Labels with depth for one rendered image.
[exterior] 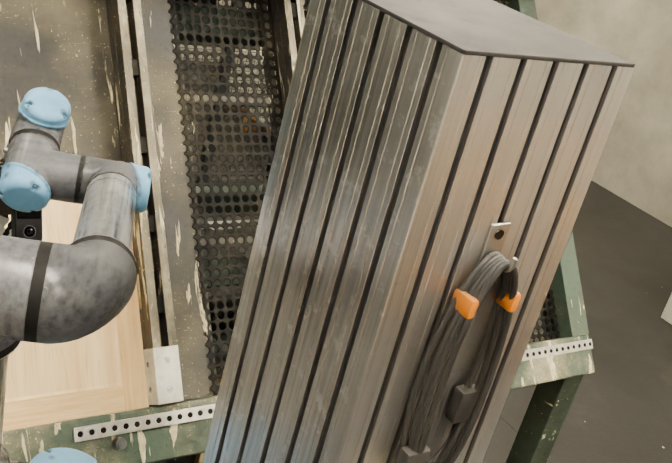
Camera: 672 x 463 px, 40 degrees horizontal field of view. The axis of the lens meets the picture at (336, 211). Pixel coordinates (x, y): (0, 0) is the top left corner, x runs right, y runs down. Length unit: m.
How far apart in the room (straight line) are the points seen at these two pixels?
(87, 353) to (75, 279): 1.05
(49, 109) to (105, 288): 0.48
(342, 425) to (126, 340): 1.18
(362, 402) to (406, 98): 0.32
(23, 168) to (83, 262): 0.38
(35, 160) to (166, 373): 0.80
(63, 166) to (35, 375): 0.73
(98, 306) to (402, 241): 0.38
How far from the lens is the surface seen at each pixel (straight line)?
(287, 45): 2.44
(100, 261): 1.09
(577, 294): 2.98
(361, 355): 0.95
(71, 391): 2.08
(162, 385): 2.10
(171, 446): 2.13
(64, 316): 1.06
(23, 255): 1.07
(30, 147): 1.46
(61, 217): 2.11
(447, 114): 0.84
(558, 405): 3.04
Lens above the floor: 2.19
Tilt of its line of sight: 23 degrees down
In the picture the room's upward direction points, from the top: 15 degrees clockwise
